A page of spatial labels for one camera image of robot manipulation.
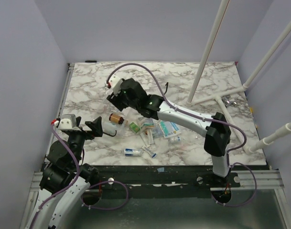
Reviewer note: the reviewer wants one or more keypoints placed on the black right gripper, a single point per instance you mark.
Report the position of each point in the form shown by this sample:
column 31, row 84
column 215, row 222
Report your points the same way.
column 115, row 100

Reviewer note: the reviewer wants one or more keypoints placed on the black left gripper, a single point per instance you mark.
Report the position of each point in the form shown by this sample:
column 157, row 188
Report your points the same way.
column 96, row 127

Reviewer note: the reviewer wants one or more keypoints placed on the white plastic bottle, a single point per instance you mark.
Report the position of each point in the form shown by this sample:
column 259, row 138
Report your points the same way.
column 109, row 128

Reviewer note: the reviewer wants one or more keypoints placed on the clear plastic medicine box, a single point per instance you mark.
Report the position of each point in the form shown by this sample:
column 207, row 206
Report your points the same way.
column 115, row 123

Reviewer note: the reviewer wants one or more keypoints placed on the amber bottle orange cap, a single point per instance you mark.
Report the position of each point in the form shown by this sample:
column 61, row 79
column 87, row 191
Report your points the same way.
column 115, row 118

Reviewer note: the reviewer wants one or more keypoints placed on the small green medicine carton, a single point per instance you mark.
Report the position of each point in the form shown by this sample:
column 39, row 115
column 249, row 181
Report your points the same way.
column 134, row 127

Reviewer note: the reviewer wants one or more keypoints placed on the grey zip bag green header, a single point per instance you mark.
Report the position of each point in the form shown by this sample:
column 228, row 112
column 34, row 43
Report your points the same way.
column 157, row 131

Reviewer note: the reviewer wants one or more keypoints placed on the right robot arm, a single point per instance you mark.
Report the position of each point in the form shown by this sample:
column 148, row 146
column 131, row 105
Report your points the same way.
column 214, row 128

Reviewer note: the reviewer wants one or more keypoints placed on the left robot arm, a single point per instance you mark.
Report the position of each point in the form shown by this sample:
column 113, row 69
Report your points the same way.
column 64, row 180

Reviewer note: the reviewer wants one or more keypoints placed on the white gauze roll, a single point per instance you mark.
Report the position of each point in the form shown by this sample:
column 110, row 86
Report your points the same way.
column 132, row 152

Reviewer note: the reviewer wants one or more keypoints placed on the white paper sachets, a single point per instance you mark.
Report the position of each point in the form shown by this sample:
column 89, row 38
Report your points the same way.
column 148, row 140

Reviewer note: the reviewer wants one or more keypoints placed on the blue white gauze dressing pack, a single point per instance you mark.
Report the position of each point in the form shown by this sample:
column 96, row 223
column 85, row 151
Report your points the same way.
column 169, row 129

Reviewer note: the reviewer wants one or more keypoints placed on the small blue white tube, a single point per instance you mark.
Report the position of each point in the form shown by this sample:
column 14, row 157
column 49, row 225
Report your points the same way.
column 150, row 152

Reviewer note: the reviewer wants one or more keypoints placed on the metal clamp on pipe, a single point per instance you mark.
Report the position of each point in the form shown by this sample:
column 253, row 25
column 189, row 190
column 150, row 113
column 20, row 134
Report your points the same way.
column 228, row 102

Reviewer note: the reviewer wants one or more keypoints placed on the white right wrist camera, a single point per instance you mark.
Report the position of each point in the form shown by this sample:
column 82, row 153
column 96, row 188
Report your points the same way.
column 114, row 82

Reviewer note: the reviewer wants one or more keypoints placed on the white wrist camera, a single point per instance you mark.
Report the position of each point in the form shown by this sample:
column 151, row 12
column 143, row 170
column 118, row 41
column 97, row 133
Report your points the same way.
column 114, row 82
column 66, row 122

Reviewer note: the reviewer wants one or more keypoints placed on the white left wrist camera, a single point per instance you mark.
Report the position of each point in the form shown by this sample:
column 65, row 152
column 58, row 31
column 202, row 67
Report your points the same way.
column 66, row 122

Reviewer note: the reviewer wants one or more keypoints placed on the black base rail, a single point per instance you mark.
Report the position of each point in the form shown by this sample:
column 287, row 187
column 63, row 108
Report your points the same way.
column 118, row 182

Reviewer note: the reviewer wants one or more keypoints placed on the white pvc pipe frame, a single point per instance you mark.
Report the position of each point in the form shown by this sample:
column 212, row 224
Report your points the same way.
column 265, row 69

